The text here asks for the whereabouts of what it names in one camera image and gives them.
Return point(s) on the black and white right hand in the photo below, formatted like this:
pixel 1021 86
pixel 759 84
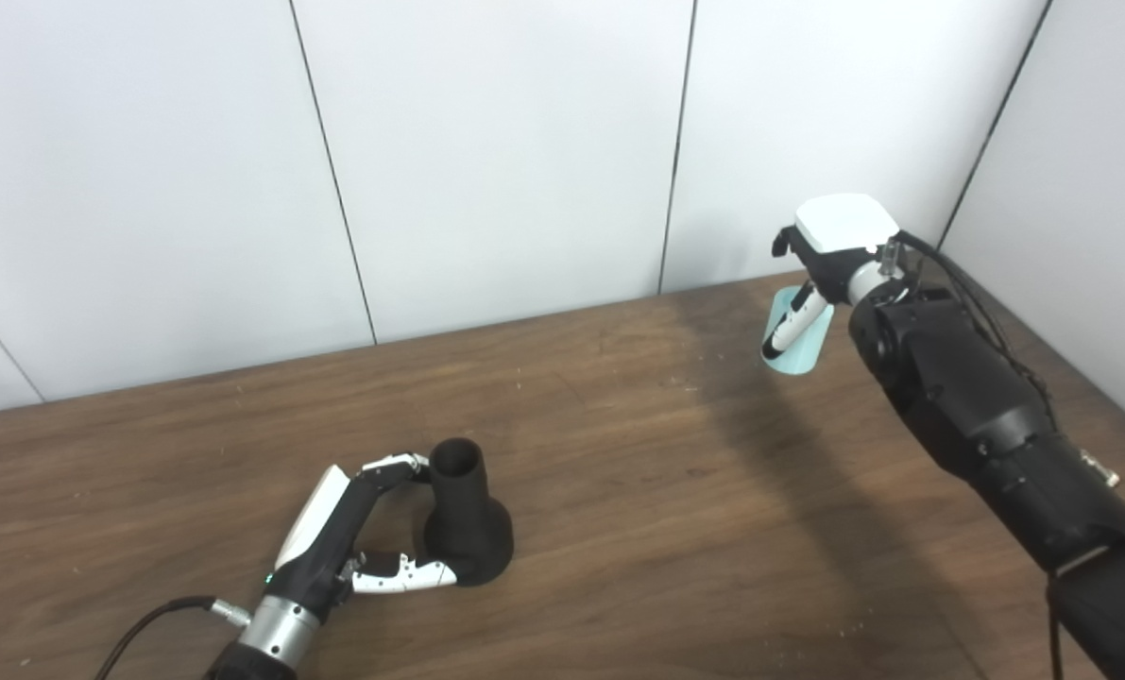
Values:
pixel 841 227

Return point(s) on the black and white left hand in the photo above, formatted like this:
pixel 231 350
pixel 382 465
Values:
pixel 321 548

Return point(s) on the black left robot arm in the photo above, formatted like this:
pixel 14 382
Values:
pixel 274 637

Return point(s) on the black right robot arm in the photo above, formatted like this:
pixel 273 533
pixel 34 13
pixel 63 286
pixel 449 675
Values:
pixel 978 406

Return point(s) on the black funnel-shaped nozzle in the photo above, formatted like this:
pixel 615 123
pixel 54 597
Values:
pixel 463 529

